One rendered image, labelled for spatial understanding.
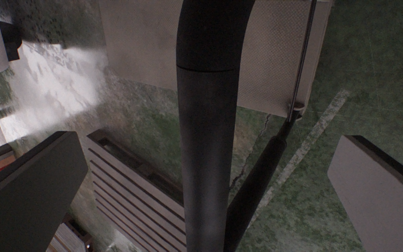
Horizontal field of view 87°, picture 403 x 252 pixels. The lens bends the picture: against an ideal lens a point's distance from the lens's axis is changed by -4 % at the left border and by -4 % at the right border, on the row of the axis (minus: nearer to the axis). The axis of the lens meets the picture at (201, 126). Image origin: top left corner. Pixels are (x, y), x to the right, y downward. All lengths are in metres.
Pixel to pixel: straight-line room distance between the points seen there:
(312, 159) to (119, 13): 0.99
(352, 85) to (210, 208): 0.78
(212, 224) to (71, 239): 4.05
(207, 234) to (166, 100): 1.08
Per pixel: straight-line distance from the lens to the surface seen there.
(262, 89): 0.74
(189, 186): 0.18
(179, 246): 1.90
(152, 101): 1.33
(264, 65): 0.71
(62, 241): 4.25
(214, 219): 0.20
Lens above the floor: 0.87
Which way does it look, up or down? 48 degrees down
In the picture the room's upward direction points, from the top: 130 degrees counter-clockwise
